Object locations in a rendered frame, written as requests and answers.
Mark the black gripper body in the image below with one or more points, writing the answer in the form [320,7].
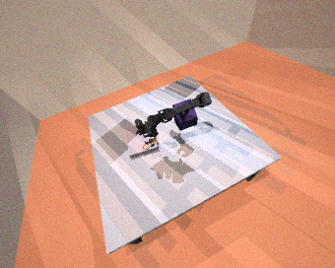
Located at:
[139,124]

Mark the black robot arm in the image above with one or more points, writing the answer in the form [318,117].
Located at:
[168,114]

